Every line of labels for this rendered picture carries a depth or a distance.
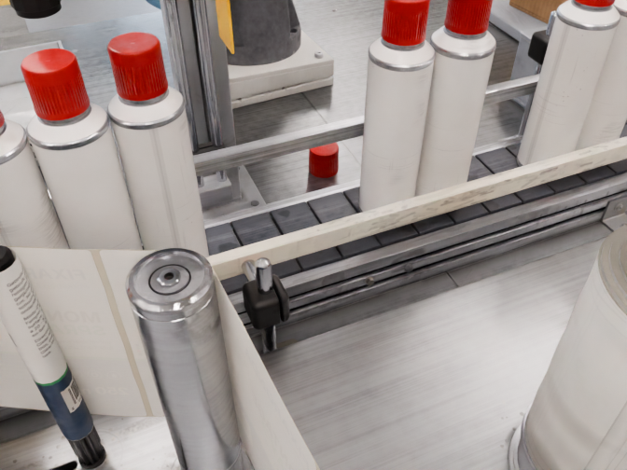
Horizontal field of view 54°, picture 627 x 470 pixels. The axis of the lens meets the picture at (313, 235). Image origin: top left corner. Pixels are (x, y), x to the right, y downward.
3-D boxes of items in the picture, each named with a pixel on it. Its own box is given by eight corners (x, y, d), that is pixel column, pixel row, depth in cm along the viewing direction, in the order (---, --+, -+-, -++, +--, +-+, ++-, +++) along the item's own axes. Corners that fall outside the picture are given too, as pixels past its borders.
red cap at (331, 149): (333, 180, 70) (333, 157, 68) (304, 174, 71) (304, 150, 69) (341, 163, 72) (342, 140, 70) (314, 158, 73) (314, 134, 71)
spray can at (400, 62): (373, 231, 57) (393, 12, 43) (349, 198, 60) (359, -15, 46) (423, 216, 58) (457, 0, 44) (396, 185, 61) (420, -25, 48)
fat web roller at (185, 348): (189, 524, 37) (125, 330, 25) (172, 459, 41) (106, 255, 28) (260, 495, 39) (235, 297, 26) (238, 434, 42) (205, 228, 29)
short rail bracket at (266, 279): (259, 380, 51) (249, 280, 43) (248, 352, 53) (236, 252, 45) (296, 366, 52) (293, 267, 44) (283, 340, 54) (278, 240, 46)
